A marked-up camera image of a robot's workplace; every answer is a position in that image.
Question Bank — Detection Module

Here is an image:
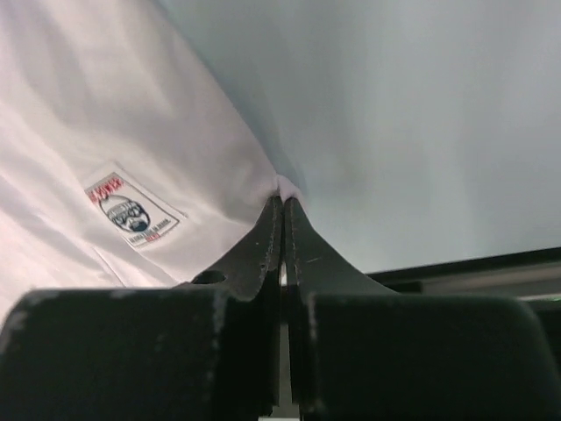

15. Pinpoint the white tank top navy trim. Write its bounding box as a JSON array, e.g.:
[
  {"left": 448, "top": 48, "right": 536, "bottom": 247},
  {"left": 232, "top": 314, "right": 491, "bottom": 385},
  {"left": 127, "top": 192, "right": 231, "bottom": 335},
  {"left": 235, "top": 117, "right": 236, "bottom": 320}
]
[{"left": 1, "top": 1, "right": 298, "bottom": 313}]

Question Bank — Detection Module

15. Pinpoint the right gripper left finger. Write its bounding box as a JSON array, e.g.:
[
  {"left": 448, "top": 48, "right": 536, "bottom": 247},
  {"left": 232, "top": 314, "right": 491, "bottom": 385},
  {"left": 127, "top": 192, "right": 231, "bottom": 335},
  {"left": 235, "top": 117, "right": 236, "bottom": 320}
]
[{"left": 1, "top": 196, "right": 283, "bottom": 420}]

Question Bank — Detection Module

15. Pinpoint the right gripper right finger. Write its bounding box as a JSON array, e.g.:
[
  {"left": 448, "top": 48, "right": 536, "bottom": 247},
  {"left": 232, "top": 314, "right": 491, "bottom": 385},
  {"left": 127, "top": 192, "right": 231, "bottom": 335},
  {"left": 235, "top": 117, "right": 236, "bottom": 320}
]
[{"left": 284, "top": 198, "right": 551, "bottom": 420}]

